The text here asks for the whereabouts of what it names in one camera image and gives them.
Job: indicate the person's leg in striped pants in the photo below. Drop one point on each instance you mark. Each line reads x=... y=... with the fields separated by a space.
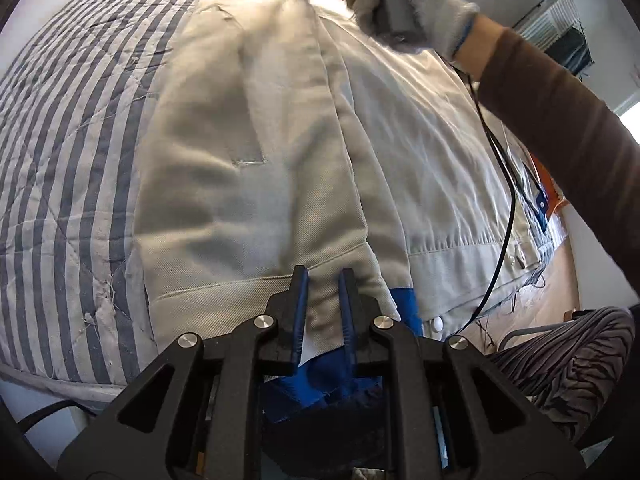
x=565 y=360

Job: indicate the dark hanging clothes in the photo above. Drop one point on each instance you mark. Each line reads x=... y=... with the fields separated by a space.
x=572 y=52

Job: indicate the beige and blue jacket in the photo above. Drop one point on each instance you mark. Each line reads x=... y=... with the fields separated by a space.
x=250 y=160

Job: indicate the blue white striped quilt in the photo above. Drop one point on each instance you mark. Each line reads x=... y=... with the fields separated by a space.
x=65 y=160

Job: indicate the person's right hand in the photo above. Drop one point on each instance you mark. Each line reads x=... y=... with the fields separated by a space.
x=440 y=10

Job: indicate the person's right forearm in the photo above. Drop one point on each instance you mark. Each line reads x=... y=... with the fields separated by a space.
x=575 y=135

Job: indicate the striped hanging towel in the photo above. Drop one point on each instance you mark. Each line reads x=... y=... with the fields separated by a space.
x=545 y=20

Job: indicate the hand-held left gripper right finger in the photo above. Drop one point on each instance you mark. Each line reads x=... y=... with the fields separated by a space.
x=346 y=310

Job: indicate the window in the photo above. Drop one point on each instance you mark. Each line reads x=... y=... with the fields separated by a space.
x=631 y=120

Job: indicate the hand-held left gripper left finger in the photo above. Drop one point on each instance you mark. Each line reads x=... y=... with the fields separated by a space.
x=299 y=310

